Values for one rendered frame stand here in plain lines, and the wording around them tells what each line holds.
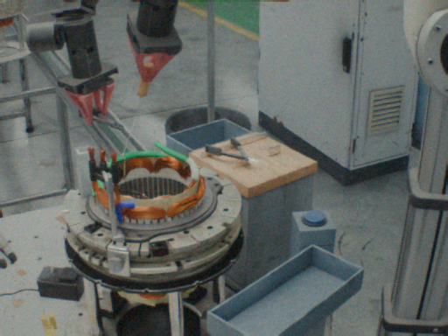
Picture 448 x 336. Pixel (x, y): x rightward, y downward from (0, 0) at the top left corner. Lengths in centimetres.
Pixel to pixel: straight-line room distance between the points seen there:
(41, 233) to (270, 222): 64
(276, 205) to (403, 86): 231
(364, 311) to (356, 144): 114
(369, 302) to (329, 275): 164
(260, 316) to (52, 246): 78
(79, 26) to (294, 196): 57
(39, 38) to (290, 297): 63
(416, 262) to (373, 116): 242
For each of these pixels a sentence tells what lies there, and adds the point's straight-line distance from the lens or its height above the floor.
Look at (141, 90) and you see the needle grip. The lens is 105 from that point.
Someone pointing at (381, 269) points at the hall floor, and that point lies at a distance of 292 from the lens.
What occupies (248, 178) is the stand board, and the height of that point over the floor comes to 106.
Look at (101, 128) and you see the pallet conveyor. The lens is 233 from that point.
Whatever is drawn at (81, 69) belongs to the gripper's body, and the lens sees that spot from 116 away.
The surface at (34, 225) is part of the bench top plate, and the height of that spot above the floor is 78.
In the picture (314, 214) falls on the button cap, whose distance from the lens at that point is 120.
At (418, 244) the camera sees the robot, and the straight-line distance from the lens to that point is 108.
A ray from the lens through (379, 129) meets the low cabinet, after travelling 352.
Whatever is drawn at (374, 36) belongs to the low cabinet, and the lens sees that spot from 333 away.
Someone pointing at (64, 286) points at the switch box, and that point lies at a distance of 141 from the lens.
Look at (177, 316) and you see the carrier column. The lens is 112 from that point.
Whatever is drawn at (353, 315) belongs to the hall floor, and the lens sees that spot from 263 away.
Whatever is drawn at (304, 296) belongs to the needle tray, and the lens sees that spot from 103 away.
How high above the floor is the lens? 165
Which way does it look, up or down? 26 degrees down
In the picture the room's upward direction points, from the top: straight up
